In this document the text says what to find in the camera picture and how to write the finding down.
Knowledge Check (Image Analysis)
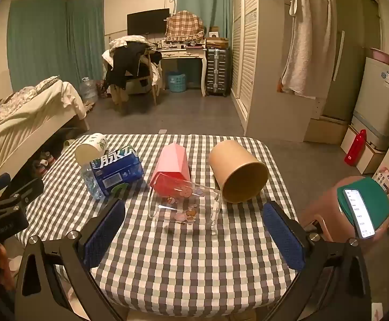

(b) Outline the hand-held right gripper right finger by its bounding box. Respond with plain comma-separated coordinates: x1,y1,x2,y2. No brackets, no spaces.
262,201,373,321

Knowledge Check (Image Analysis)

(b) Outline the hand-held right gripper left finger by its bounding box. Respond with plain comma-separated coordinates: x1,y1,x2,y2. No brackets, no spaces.
14,198,128,321

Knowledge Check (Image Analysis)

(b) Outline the clear glass cup cartoon print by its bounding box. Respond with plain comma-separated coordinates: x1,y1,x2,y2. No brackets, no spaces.
146,177,222,230

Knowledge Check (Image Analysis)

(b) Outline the white paper cup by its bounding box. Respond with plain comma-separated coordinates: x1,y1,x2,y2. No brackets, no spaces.
74,133,108,167

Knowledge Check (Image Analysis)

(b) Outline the pink faceted cup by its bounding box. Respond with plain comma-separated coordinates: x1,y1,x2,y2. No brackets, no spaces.
149,143,191,196

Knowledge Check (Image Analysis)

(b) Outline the brown paper cup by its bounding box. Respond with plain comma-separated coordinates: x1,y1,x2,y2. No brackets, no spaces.
208,140,269,204

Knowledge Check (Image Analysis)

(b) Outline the pair of shoes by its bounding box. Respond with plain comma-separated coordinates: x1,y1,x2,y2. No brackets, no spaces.
30,150,56,174

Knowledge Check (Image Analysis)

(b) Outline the pink plastic stool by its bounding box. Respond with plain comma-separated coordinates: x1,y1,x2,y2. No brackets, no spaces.
298,175,389,258

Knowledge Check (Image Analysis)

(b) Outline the blue label water bottle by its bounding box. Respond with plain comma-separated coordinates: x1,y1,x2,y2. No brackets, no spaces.
81,145,145,201

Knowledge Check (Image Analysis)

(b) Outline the bed with light bedding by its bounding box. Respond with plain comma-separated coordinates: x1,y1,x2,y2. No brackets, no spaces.
0,77,91,188

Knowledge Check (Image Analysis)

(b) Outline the smartphone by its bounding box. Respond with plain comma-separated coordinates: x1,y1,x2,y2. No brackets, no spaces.
342,188,376,239

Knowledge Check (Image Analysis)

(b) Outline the green notebook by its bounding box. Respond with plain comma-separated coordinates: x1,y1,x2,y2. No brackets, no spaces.
337,177,389,231

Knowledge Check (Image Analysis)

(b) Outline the beige cardboard box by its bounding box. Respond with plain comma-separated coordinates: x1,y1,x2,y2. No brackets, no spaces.
303,117,349,146

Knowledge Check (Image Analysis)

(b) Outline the red thermos bottle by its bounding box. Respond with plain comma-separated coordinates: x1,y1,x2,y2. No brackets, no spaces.
344,129,367,167

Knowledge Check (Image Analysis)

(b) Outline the small printed box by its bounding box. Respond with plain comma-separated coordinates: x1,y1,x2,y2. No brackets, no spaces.
372,167,389,193

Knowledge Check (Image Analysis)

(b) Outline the large water jug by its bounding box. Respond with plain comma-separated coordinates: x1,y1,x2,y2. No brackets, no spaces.
80,77,99,104

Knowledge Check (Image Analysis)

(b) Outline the white storage box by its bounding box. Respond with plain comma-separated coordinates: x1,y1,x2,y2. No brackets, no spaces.
340,124,387,174

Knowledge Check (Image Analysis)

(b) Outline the teal curtain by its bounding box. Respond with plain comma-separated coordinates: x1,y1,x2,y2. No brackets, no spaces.
177,0,233,39
7,0,106,87

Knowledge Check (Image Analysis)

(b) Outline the wooden chair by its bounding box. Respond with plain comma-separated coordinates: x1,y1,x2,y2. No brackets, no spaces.
102,37,163,108

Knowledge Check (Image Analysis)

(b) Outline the white louvred wardrobe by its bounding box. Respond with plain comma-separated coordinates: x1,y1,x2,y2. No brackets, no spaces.
231,0,335,137

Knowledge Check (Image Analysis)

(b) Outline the dark clothes pile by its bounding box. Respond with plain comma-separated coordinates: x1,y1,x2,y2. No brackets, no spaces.
105,41,151,89

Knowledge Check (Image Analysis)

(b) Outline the blue waste bin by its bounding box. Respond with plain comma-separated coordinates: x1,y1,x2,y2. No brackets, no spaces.
168,71,187,92

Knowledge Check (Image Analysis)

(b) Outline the white washing machine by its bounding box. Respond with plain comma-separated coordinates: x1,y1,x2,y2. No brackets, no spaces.
350,57,389,151

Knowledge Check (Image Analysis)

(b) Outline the dark ribbed suitcase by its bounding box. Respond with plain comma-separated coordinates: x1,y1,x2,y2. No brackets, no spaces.
205,47,231,97

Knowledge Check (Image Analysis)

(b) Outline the white desk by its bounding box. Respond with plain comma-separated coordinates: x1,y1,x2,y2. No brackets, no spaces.
154,38,208,97

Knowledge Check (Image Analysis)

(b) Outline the white hanging towel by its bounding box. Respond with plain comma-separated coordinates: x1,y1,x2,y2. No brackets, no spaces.
280,0,337,94

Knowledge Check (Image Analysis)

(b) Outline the wooden box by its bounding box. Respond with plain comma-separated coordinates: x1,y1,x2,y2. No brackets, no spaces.
206,37,230,50

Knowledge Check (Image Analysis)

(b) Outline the pink basin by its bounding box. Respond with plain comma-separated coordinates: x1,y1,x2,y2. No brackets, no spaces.
370,47,389,65

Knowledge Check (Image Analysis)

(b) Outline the black monitor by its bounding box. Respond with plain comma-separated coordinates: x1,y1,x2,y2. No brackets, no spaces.
127,8,170,36

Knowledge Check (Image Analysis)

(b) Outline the plaid cloth cover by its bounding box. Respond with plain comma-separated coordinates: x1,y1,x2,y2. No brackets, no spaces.
164,11,206,42

